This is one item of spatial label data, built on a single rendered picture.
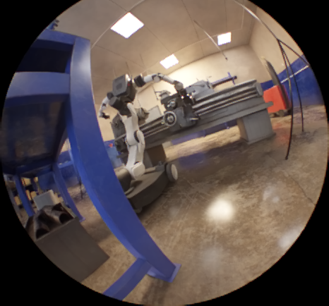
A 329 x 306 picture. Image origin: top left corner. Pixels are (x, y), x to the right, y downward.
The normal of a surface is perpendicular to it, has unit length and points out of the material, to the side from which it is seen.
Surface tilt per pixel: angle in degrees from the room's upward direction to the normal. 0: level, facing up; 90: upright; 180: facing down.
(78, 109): 90
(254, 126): 90
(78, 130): 90
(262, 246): 0
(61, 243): 90
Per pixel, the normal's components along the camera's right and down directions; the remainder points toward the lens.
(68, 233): 0.85, -0.30
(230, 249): -0.34, -0.94
